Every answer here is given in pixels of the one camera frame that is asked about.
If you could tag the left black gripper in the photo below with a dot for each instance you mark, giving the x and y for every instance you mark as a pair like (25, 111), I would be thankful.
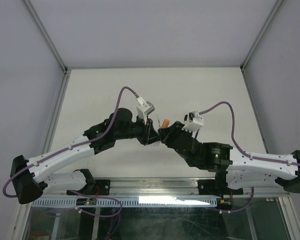
(149, 135)

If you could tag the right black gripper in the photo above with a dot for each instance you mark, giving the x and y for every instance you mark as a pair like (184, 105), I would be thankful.
(168, 135)

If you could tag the orange pen cap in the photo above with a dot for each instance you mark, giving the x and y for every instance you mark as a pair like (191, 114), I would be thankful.
(165, 123)

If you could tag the blue pen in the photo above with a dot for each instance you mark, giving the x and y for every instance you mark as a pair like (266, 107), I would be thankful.
(196, 135)

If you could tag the orange tip clear marker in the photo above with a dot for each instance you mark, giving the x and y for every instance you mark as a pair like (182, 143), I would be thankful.
(157, 143)

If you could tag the white pen clear cap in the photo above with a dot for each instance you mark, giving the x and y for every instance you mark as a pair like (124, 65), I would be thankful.
(159, 121)

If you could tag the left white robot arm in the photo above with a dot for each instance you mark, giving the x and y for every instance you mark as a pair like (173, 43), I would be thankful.
(35, 176)

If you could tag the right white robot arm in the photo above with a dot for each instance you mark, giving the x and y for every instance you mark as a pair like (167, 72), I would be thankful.
(233, 168)

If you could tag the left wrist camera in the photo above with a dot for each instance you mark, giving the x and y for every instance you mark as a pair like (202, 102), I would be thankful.
(144, 109)

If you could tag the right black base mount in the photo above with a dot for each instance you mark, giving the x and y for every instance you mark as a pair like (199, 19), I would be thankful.
(207, 187)

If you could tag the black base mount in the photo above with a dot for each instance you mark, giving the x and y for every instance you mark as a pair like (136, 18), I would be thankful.
(207, 187)
(100, 188)

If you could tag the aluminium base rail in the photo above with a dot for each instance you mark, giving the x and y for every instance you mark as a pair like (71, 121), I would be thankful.
(134, 187)

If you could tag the slotted cable duct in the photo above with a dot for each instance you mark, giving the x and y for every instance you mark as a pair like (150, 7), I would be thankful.
(126, 202)

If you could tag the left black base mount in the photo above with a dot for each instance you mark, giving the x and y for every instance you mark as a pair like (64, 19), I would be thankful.
(100, 188)

